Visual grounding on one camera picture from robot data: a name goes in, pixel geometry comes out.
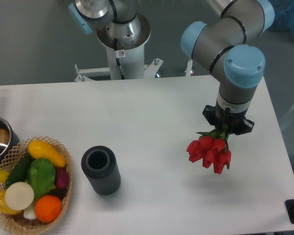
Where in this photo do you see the purple red onion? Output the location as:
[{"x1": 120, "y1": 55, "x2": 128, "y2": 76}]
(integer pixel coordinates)
[{"x1": 54, "y1": 168, "x2": 69, "y2": 188}]

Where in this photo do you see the white round onion slice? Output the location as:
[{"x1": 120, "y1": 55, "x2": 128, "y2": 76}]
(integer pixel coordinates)
[{"x1": 4, "y1": 182, "x2": 34, "y2": 211}]

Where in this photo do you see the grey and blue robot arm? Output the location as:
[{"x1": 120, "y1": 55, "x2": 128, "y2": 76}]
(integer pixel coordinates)
[{"x1": 68, "y1": 0, "x2": 274, "y2": 137}]

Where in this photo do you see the dark green cucumber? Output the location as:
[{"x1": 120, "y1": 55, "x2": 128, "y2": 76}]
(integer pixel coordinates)
[{"x1": 5, "y1": 152, "x2": 34, "y2": 188}]

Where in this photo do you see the blue plastic bag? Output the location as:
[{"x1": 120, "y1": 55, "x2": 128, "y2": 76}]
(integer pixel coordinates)
[{"x1": 269, "y1": 0, "x2": 294, "y2": 40}]

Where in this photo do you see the green lettuce leaf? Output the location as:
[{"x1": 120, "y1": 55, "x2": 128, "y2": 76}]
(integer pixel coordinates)
[{"x1": 27, "y1": 158, "x2": 56, "y2": 203}]

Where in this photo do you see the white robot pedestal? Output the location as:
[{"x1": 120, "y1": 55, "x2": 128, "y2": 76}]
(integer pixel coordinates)
[{"x1": 74, "y1": 14, "x2": 164, "y2": 82}]

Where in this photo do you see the red tulip bouquet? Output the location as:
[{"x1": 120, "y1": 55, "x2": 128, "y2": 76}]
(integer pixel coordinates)
[{"x1": 186, "y1": 124, "x2": 231, "y2": 174}]

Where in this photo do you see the white frame at right edge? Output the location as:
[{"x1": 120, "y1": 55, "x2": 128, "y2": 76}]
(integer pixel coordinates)
[{"x1": 279, "y1": 103, "x2": 294, "y2": 131}]

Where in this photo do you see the yellow banana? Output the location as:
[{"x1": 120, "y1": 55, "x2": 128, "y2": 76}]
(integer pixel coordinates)
[{"x1": 0, "y1": 168, "x2": 10, "y2": 185}]

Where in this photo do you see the woven wicker basket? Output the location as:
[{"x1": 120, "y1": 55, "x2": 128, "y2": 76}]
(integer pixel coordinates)
[{"x1": 0, "y1": 137, "x2": 72, "y2": 235}]

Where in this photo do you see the yellow squash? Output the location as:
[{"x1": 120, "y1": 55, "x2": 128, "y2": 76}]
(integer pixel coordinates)
[{"x1": 27, "y1": 140, "x2": 67, "y2": 168}]

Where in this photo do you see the white green leek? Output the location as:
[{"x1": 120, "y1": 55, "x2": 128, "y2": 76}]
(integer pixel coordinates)
[{"x1": 23, "y1": 202, "x2": 37, "y2": 220}]

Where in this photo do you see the yellow bell pepper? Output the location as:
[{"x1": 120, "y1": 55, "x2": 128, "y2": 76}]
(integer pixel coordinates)
[{"x1": 0, "y1": 190, "x2": 22, "y2": 215}]

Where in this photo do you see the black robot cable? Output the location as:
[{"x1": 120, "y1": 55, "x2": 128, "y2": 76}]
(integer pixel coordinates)
[{"x1": 113, "y1": 38, "x2": 125, "y2": 80}]

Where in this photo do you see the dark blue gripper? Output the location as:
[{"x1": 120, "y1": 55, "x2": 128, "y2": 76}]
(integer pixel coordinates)
[{"x1": 203, "y1": 104, "x2": 254, "y2": 135}]

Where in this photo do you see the dark grey ribbed vase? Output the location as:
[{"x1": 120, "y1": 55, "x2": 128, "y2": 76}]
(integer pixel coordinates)
[{"x1": 81, "y1": 145, "x2": 121, "y2": 195}]

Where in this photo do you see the orange fruit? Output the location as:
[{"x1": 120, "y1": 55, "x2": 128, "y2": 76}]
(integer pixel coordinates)
[{"x1": 34, "y1": 195, "x2": 62, "y2": 223}]

